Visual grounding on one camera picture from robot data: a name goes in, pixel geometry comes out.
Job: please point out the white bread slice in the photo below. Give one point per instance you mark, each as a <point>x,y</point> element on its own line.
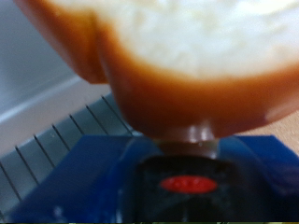
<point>193,77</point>

